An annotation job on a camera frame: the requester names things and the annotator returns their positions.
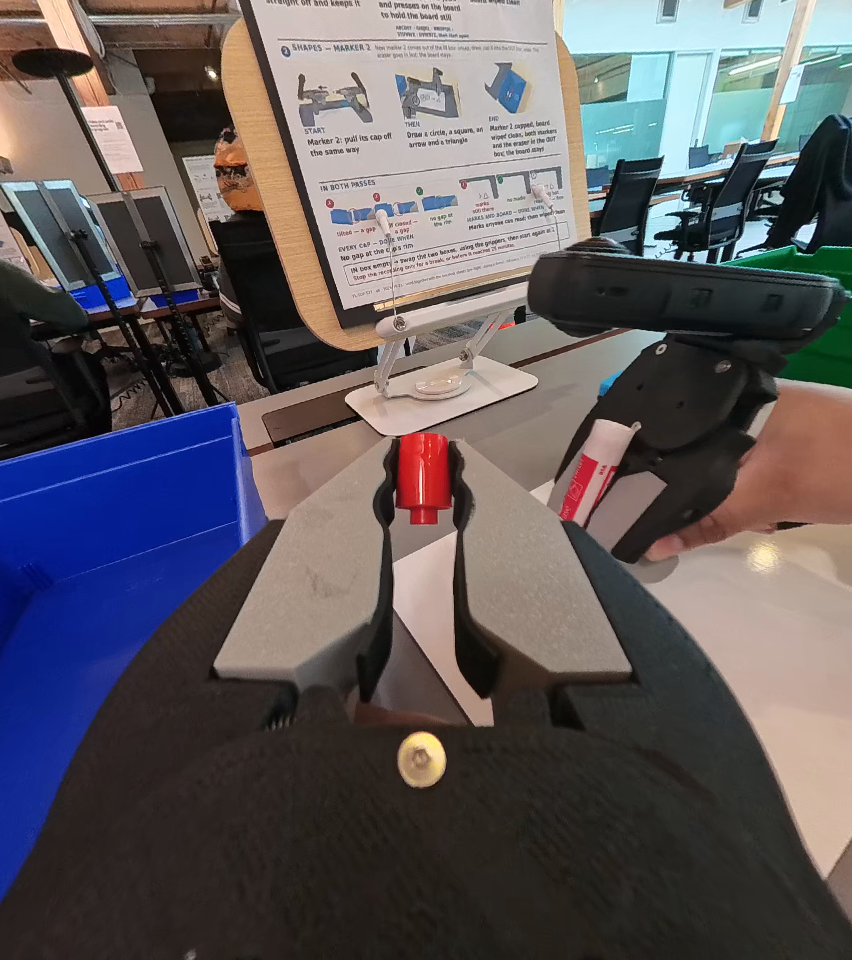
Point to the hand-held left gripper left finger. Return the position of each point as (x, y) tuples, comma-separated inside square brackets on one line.
[(306, 600)]

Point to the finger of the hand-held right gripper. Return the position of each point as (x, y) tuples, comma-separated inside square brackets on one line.
[(626, 510)]

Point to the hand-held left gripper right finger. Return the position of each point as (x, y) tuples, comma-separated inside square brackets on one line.
[(538, 600)]

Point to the red and white marker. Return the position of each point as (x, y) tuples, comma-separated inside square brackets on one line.
[(596, 465)]

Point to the red marker cap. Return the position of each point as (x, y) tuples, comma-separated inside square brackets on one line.
[(423, 472)]

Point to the white whiteboard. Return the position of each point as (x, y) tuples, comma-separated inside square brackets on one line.
[(755, 660)]

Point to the person's right hand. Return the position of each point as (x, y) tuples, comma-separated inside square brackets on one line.
[(823, 457)]

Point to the black office chair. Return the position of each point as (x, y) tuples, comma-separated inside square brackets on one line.
[(624, 202), (268, 345), (725, 199)]

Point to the dark jacket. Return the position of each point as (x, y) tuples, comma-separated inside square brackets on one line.
[(830, 176)]

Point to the orange traffic cone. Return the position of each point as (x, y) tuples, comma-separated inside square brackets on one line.
[(495, 321)]

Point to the blue plastic bin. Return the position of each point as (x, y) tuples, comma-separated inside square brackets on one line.
[(58, 600)]

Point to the black tripod stand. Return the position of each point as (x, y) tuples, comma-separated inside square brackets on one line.
[(126, 334), (175, 322)]

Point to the grey panel board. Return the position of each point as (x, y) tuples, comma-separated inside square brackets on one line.
[(47, 225), (152, 236)]

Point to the instruction sheet on stand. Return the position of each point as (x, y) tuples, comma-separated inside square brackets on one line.
[(257, 187)]

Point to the black floor lamp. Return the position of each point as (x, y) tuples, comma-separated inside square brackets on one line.
[(51, 60)]

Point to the wall poster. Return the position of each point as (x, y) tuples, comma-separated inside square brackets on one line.
[(199, 186)]

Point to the white wall notice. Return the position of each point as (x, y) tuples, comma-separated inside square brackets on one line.
[(112, 139)]

